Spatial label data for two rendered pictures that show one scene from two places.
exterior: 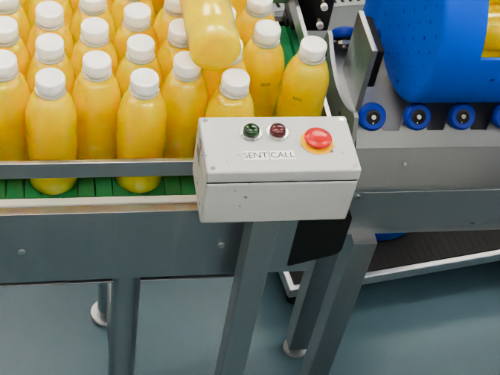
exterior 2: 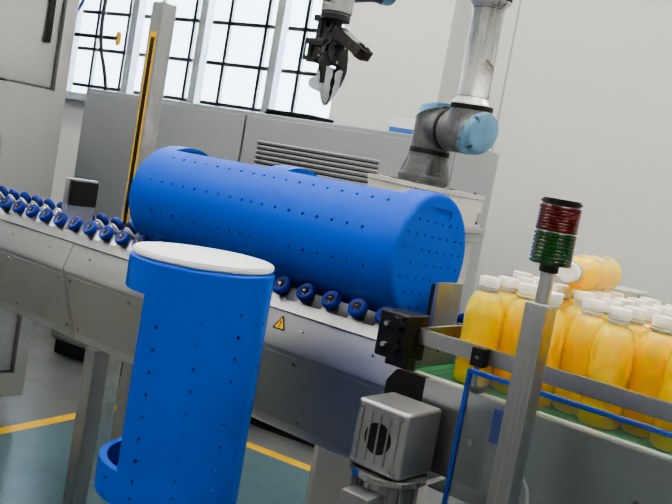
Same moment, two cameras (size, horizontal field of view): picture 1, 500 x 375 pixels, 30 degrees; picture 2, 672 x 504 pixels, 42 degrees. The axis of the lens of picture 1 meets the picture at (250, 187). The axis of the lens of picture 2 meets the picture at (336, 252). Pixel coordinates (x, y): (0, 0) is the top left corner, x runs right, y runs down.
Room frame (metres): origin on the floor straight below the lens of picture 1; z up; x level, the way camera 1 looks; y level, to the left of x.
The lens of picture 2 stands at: (2.45, 1.23, 1.24)
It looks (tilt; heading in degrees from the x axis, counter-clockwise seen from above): 5 degrees down; 235
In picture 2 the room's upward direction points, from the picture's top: 10 degrees clockwise
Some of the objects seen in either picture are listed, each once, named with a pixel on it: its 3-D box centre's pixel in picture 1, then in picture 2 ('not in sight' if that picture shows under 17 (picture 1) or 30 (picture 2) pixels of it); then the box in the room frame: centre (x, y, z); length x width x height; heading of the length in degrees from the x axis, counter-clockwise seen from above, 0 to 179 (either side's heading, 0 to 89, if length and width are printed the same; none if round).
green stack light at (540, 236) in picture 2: not in sight; (552, 248); (1.43, 0.33, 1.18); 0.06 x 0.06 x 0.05
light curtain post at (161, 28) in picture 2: not in sight; (127, 248); (1.31, -1.66, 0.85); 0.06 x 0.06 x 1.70; 17
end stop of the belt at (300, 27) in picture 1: (312, 72); (472, 331); (1.18, -0.06, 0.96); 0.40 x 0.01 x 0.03; 17
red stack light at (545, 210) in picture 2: not in sight; (558, 219); (1.43, 0.33, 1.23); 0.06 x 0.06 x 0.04
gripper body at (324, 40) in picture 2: not in sight; (328, 40); (1.33, -0.57, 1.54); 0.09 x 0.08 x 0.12; 106
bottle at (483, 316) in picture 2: not in sight; (480, 334); (1.30, 0.08, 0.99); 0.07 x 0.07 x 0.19
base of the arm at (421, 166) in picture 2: not in sight; (426, 166); (0.84, -0.71, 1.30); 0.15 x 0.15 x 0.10
